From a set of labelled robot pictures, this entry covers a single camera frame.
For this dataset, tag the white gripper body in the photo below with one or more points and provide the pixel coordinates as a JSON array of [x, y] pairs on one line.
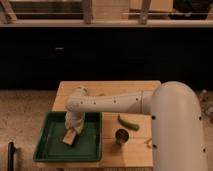
[[74, 121]]

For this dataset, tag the wooden block eraser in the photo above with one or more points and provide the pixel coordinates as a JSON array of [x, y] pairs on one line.
[[69, 137]]

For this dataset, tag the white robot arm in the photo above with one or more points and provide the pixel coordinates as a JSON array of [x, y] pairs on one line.
[[176, 121]]

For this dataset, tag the green plastic tray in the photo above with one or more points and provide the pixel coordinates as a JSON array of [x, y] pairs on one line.
[[87, 147]]

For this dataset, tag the dark metal cup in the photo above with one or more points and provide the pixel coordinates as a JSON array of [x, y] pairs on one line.
[[122, 136]]

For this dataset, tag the green chili pepper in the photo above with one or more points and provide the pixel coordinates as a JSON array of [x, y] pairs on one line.
[[127, 124]]

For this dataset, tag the black cabinet counter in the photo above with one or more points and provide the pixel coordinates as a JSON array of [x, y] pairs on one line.
[[41, 58]]

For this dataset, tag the wooden shelf frame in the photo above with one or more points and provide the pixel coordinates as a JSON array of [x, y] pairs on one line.
[[106, 13]]

